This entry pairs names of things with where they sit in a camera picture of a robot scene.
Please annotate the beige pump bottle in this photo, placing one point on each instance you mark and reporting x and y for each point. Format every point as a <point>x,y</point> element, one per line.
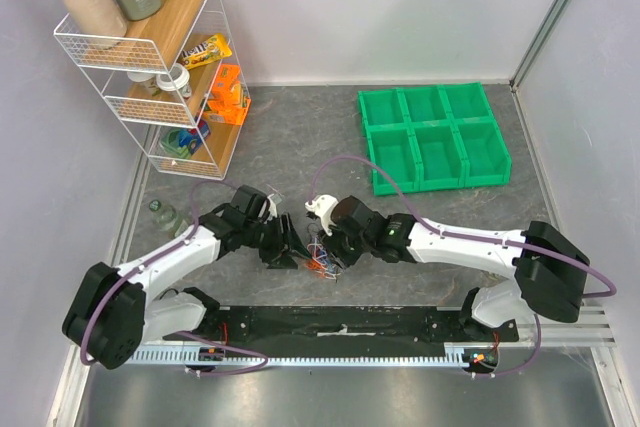
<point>102,20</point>

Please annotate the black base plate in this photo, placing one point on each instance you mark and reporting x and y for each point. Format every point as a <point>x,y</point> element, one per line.
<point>248,323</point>

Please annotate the green six-compartment bin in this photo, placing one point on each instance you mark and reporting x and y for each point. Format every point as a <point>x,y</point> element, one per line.
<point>435,137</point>

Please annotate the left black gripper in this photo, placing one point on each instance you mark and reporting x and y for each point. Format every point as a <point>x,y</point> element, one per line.
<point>290,242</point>

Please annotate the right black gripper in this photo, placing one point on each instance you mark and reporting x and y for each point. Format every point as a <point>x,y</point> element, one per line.
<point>335,245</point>

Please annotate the orange snack box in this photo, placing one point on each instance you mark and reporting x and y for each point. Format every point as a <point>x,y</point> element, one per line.
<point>227,101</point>

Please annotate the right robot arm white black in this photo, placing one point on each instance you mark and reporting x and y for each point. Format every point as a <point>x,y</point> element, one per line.
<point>537,266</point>

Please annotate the yellow candy bag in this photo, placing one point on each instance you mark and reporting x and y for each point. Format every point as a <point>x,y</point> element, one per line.
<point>213,49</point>

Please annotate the green blue toy car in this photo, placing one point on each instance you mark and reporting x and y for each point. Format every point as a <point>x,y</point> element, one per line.
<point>183,142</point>

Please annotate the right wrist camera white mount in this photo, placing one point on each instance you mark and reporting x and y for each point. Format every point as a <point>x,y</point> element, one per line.
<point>322,207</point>

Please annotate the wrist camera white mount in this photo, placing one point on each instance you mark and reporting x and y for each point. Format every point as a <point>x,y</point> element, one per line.
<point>322,207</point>
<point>273,201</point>

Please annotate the clear glass bottle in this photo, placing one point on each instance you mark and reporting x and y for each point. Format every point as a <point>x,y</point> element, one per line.
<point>167,218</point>

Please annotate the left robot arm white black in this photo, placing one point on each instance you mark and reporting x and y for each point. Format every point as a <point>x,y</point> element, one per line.
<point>116,309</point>

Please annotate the white wire shelf rack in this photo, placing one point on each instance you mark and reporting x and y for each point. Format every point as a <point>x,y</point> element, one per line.
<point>153,46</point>

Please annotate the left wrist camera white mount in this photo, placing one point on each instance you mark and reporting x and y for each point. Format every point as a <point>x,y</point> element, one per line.
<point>273,201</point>

